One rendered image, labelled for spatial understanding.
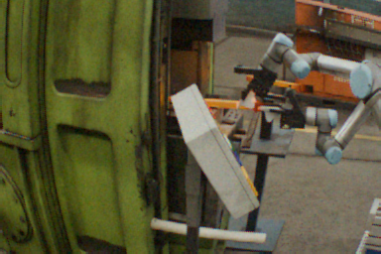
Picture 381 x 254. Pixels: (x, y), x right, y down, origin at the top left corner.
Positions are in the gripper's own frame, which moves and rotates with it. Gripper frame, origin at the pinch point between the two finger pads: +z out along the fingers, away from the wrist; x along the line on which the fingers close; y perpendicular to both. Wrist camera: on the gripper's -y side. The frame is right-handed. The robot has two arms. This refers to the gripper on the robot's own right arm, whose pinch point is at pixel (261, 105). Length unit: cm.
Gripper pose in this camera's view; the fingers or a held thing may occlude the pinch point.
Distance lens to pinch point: 185.7
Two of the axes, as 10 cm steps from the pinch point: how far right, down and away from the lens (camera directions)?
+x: 2.9, -3.1, 9.0
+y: 0.0, 9.4, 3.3
